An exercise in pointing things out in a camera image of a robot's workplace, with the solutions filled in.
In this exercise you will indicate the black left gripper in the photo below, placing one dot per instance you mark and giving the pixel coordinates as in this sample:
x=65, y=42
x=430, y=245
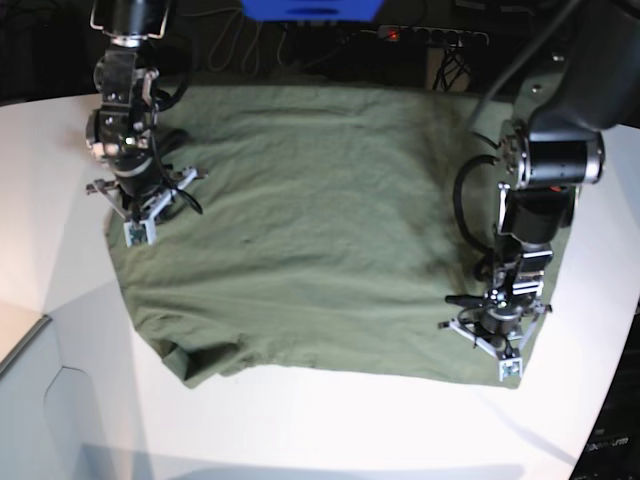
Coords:
x=500, y=326

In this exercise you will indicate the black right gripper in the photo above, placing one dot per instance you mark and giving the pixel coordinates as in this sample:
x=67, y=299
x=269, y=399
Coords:
x=126, y=195

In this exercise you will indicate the green t-shirt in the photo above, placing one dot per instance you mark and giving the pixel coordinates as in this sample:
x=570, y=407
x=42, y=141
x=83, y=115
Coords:
x=326, y=238

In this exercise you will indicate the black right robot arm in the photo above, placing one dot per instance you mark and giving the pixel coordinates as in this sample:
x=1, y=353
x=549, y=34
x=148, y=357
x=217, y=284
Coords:
x=121, y=133

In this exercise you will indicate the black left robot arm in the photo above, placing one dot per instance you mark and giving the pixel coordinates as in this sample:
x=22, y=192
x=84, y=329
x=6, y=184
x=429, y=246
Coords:
x=551, y=146

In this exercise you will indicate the blue plastic box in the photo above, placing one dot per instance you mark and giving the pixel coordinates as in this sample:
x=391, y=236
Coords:
x=311, y=10

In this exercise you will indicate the black power strip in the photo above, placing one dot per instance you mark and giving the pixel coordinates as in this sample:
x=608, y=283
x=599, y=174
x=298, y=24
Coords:
x=432, y=37

